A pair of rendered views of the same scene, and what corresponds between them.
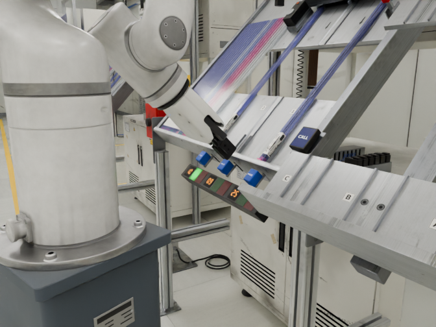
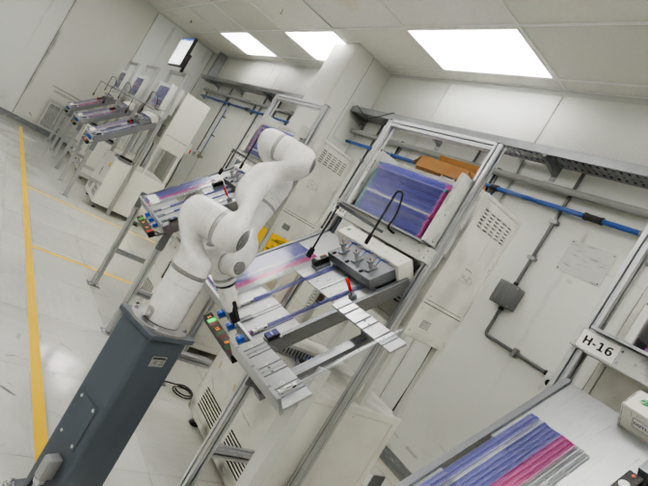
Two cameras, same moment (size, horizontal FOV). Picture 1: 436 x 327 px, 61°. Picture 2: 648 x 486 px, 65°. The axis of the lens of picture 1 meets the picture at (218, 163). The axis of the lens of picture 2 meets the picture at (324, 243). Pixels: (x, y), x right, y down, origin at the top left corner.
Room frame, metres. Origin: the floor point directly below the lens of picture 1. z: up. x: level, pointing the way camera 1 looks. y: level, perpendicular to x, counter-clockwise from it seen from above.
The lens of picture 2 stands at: (-1.14, 0.03, 1.25)
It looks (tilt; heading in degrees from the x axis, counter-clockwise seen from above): 2 degrees down; 354
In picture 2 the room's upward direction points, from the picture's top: 31 degrees clockwise
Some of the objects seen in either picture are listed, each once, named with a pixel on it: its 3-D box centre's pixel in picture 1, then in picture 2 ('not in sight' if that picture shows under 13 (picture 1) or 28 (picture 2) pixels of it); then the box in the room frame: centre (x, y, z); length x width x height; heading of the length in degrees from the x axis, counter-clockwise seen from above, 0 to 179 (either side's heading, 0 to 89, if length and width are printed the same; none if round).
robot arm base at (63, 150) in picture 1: (67, 167); (173, 297); (0.46, 0.19, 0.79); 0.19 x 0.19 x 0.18
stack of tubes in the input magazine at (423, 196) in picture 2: not in sight; (405, 201); (1.19, -0.43, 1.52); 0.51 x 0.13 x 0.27; 31
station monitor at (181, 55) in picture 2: not in sight; (184, 55); (5.27, 2.02, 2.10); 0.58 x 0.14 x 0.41; 31
